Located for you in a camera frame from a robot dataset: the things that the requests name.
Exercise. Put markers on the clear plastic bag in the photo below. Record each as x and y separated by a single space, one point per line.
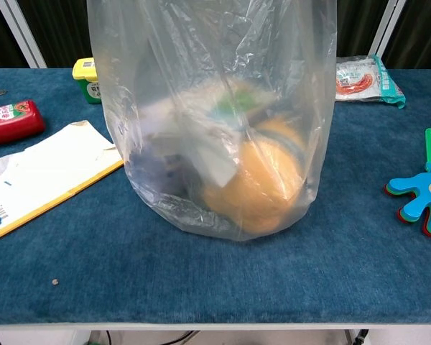
201 54

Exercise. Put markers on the white carton in bag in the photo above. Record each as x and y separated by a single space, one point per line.
208 151

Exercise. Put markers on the orange round bread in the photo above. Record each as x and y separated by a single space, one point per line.
265 179

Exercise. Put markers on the blue felt table cover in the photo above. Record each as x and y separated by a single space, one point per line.
165 280

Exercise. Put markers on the white yellow paper envelope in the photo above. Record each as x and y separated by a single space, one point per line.
50 169

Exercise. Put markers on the green tub with yellow lid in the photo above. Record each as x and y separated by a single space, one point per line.
84 72

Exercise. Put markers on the teal snack packet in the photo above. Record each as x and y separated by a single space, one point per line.
366 82

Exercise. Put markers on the black pleated curtain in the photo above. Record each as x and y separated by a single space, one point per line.
0 36
420 32
355 28
54 28

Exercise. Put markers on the red ketchup squeeze bottle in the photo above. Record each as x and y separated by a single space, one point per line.
14 122

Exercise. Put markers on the blue hand clapper toy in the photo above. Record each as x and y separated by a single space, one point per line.
424 197

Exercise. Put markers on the white table frame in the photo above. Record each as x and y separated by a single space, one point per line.
237 326

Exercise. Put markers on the white frame post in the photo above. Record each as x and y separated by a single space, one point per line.
388 28
23 36

